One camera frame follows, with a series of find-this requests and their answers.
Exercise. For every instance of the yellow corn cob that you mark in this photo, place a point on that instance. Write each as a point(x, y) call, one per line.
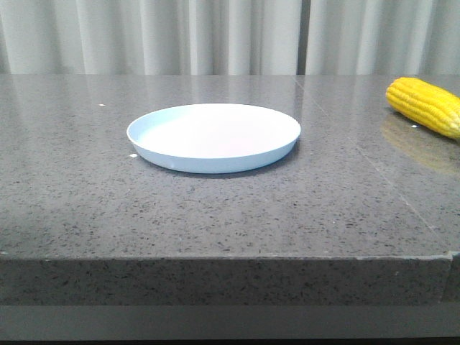
point(426, 104)

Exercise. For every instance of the grey curtain right panel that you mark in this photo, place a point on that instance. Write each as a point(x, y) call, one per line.
point(383, 37)

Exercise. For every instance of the grey curtain panel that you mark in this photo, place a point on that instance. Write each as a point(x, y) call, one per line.
point(151, 37)
point(383, 37)

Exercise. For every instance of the light blue round plate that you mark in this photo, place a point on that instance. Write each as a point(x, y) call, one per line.
point(213, 138)

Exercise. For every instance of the grey curtain left panel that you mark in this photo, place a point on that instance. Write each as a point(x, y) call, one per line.
point(151, 37)

